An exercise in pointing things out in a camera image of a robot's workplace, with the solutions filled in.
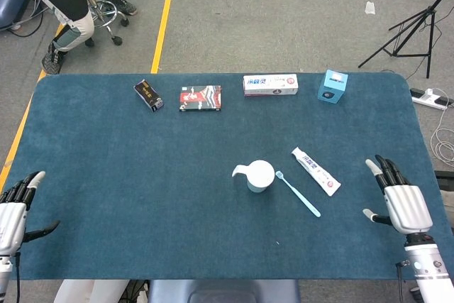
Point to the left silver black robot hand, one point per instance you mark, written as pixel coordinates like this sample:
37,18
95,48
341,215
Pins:
10,221

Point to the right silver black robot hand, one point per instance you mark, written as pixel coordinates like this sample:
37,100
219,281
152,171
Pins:
408,207

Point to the white toothpaste tube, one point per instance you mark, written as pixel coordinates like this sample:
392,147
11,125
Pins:
317,172

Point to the light blue toothbrush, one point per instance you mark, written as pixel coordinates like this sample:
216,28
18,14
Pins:
298,193

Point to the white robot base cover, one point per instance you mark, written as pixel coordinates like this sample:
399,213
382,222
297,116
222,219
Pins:
88,292

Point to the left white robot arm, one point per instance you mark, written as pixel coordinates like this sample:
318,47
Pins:
4,274

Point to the light blue speaker box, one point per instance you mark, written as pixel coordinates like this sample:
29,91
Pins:
331,88

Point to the white toothpaste carton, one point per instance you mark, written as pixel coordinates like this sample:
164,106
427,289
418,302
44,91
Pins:
270,84

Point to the red black flat box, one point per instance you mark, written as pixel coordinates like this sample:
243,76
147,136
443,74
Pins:
200,98

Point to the black equipment block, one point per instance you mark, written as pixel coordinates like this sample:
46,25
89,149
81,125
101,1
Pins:
447,182

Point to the yellow floor tape strip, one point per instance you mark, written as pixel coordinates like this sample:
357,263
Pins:
17,134
161,33

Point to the white power strip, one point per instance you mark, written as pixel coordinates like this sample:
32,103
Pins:
431,99

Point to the blue carpet table mat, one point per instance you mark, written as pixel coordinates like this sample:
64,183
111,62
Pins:
142,175

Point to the small black carton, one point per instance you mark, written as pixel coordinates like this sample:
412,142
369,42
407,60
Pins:
148,95

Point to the black tripod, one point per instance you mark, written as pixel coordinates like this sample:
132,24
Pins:
431,15

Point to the white paper scrap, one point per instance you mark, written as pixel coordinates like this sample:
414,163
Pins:
370,8

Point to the black swivel stool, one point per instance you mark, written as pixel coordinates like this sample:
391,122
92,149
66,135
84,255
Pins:
106,8

